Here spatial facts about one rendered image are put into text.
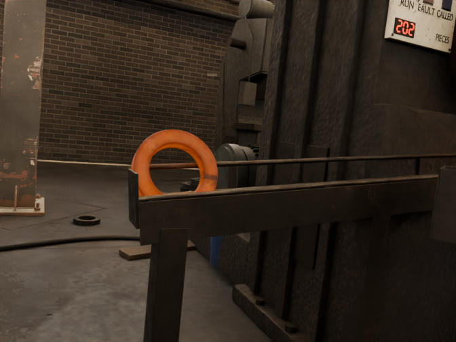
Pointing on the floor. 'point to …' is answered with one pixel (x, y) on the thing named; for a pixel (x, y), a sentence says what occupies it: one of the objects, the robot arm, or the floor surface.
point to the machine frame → (350, 172)
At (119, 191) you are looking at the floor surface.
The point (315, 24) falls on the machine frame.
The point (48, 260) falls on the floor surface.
